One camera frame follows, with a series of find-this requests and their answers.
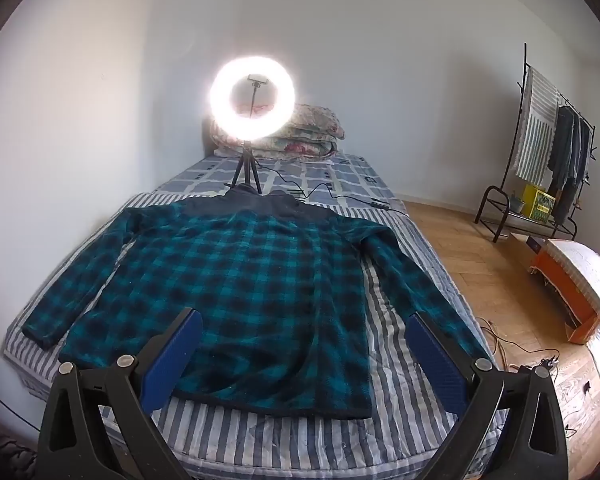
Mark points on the cardboard box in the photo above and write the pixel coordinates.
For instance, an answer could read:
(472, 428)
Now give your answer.
(525, 252)

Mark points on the yellow box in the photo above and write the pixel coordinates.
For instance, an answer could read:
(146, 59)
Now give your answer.
(540, 202)

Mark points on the black clothes rack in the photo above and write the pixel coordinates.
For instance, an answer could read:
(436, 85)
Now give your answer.
(495, 195)

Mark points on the blue checked bed sheet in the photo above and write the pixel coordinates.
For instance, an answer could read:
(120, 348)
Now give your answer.
(340, 175)

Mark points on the folded floral quilt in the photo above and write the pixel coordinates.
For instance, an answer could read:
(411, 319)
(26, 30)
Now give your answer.
(310, 135)

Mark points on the teal plaid fleece jacket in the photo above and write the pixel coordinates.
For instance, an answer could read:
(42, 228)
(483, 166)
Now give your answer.
(260, 270)

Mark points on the orange box with white cloth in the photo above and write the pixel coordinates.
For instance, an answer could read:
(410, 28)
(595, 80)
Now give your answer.
(575, 270)

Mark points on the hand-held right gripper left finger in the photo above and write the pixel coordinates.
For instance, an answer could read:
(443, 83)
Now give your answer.
(172, 360)

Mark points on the blue white striped quilt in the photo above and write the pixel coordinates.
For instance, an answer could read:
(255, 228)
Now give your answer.
(405, 280)

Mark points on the dark bag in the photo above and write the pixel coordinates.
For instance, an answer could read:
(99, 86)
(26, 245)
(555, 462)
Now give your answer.
(0, 450)

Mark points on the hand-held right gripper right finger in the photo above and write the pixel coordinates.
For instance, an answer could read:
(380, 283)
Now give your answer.
(435, 360)

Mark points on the striped towel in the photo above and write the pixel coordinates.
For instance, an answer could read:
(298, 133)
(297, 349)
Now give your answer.
(535, 130)

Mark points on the dark hanging clothes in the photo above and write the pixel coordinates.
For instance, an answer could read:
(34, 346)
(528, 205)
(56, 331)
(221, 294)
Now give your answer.
(567, 160)

